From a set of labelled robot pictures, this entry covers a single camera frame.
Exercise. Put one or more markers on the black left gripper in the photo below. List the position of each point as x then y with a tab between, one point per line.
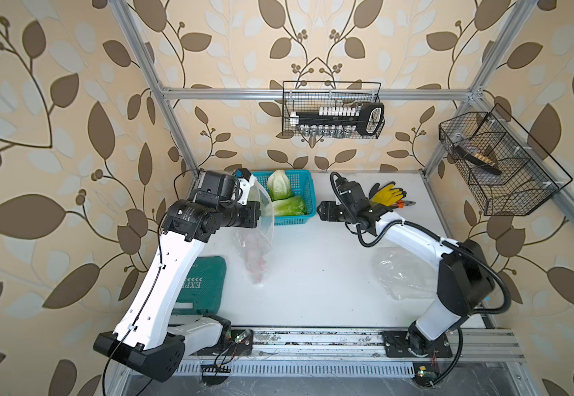
252	209

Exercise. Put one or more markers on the black wire basket back wall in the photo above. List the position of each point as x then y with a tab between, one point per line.
310	95

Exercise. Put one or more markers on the teal plastic basket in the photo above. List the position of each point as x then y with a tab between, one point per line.
302	185

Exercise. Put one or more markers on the pale chinese cabbage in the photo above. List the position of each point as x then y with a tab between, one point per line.
278	185

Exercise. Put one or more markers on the clear pink-dotted zipper bag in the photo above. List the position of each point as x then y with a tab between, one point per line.
254	245

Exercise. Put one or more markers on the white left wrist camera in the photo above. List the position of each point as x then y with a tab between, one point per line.
245	182

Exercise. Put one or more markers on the red handled pliers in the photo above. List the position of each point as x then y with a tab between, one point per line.
402	204

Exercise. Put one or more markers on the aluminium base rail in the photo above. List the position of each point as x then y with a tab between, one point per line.
348	353

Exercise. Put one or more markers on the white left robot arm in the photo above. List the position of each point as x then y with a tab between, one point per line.
143	340

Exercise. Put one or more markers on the green plastic tool case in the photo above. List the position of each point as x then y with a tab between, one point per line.
202	291

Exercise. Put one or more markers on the leafy green chinese cabbage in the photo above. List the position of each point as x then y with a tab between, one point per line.
292	206

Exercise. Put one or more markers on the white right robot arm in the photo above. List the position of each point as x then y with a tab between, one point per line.
463	276

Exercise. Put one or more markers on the black brush in basket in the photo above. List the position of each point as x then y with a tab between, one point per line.
480	161

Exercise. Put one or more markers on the black wire basket wall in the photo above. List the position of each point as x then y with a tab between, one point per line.
530	177
310	95

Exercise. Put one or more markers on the yellow black work glove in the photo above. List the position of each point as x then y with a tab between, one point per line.
386	194

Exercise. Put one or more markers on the black socket bit holder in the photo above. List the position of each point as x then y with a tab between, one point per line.
360	120

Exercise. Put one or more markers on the black wire basket right wall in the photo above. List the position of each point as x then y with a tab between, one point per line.
530	177

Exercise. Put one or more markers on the clear plastic bag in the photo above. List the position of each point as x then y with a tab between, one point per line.
403	275

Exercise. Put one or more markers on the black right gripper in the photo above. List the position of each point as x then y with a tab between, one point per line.
326	212

